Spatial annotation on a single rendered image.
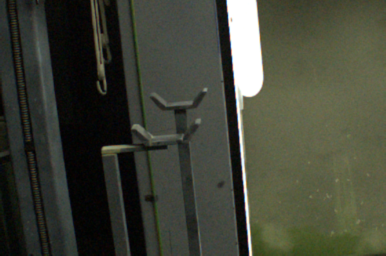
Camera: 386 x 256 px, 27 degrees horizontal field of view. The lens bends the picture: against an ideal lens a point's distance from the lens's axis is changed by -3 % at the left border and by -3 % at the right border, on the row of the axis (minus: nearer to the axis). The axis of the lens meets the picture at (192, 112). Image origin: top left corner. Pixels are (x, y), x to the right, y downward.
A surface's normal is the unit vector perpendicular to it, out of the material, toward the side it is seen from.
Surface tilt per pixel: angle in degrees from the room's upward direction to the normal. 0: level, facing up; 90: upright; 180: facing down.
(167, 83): 90
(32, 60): 90
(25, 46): 90
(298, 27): 57
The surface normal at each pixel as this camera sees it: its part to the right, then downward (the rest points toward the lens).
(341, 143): -0.10, -0.36
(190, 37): -0.06, 0.21
